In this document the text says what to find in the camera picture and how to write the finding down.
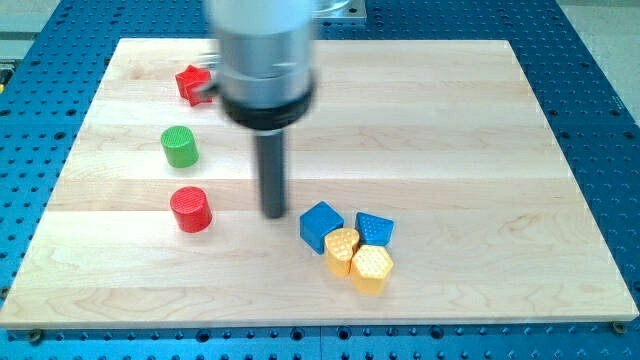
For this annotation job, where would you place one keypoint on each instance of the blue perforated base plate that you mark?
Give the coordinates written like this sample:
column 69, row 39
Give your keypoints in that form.
column 51, row 91

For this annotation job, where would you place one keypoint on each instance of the silver mounting plate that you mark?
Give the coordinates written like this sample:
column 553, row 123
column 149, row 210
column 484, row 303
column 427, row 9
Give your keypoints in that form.
column 340, row 11

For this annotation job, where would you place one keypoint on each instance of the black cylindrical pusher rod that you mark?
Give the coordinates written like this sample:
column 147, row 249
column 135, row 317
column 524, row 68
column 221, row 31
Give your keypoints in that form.
column 269, row 146

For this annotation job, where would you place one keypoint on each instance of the light wooden board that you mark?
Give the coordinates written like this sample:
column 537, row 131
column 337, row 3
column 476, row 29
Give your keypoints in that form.
column 444, row 138

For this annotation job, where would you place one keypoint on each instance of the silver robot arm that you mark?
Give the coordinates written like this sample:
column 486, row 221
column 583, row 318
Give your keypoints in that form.
column 265, row 79

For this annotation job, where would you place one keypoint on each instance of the yellow heart block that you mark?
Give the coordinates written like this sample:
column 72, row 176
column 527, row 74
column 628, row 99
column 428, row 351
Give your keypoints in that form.
column 340, row 247

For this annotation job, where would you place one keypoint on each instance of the blue cube block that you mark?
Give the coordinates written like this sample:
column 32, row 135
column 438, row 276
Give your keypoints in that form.
column 316, row 223

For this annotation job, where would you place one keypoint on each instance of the red star block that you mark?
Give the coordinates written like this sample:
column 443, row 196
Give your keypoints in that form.
column 189, row 81

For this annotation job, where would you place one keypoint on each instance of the red cylinder block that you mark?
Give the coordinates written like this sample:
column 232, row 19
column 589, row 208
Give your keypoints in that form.
column 191, row 209

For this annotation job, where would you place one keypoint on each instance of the green cylinder block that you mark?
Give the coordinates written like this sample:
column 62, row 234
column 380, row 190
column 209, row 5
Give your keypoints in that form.
column 179, row 146

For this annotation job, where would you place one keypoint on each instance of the yellow hexagon block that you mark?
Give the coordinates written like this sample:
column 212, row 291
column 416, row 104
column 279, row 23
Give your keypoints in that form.
column 371, row 267

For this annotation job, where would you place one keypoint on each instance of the blue pentagon block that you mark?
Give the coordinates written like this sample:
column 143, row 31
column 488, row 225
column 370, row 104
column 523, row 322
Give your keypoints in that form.
column 374, row 230

